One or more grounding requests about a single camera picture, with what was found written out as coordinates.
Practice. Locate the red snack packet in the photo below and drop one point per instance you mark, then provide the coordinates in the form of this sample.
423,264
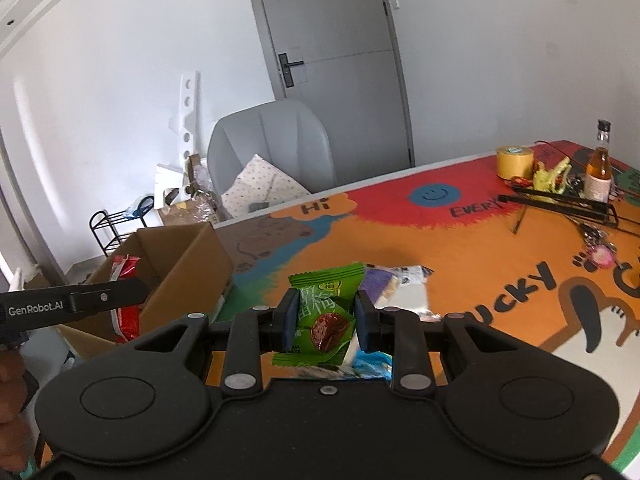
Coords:
129,321

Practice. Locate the yellow tape roll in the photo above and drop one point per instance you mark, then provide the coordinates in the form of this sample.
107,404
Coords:
515,162

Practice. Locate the grey door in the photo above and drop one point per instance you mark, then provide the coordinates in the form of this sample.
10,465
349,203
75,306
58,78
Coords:
330,20

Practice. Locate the green snack packet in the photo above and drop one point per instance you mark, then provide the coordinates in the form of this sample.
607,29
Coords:
322,285

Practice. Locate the glass bottle with amber drink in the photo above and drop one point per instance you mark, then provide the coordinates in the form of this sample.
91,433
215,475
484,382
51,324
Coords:
598,175

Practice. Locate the yellow green toy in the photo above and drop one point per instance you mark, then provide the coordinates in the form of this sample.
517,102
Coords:
550,175

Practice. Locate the person's left hand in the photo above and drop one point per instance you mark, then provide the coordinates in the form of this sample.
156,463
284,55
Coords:
11,400

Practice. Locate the black metal shoe rack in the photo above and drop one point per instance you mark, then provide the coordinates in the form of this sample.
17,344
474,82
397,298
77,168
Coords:
107,230

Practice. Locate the grey armchair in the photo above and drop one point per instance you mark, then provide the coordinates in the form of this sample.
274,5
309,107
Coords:
280,130

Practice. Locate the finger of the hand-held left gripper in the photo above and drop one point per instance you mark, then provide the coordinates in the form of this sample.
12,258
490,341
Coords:
110,295

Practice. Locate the white perforated rack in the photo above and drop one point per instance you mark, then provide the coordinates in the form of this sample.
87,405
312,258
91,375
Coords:
190,110

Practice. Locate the printed cardboard box with clutter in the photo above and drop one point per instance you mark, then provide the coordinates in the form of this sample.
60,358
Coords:
192,210

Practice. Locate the dotted cream cushion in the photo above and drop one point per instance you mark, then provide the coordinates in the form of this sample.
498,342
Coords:
260,185

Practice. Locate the colourful printed table mat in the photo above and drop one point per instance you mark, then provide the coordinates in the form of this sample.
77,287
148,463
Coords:
480,260

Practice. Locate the blue item on shoe rack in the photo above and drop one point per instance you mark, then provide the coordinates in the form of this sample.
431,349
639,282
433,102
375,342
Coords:
137,207

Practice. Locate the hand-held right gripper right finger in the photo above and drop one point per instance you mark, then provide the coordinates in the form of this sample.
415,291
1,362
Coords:
363,327

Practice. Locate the blue snack packet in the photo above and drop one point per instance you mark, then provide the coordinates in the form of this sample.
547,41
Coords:
372,362

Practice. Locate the white tissue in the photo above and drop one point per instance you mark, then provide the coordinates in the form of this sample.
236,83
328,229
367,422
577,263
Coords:
25,277

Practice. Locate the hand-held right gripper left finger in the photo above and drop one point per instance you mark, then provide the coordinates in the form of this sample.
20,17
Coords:
291,322

